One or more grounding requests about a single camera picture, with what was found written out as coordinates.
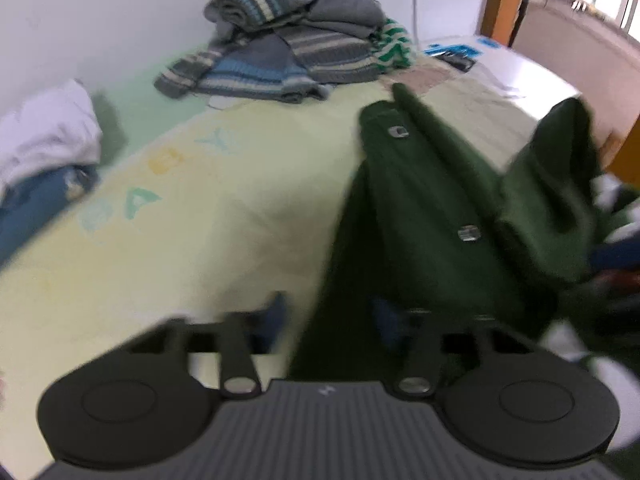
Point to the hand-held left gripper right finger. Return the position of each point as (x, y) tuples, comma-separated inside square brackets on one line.
[(387, 321)]

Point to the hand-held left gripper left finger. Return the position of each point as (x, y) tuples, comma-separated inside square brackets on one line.
[(272, 320)]

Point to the green cardigan with white stripes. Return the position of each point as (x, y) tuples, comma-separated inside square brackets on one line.
[(425, 200)]

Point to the pastel printed bed sheet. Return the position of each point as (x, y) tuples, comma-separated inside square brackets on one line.
[(225, 245)]

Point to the grey striped knit sweater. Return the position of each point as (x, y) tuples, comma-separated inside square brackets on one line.
[(305, 60)]

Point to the black flat device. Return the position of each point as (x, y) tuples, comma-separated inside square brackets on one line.
[(457, 62)]

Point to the blue folded garment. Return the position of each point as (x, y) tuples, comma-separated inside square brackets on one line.
[(30, 205)]

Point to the green white striped garment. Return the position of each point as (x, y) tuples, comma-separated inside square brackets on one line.
[(395, 45)]

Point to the blue packet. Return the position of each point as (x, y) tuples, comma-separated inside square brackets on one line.
[(452, 50)]

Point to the white folded garment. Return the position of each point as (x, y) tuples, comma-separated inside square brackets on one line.
[(42, 135)]

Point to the orange wooden furniture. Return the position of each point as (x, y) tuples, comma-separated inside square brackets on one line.
[(625, 145)]

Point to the grey hoodie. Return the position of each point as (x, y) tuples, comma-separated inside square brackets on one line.
[(345, 7)]

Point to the wooden door frame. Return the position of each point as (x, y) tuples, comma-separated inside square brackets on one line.
[(500, 0)]

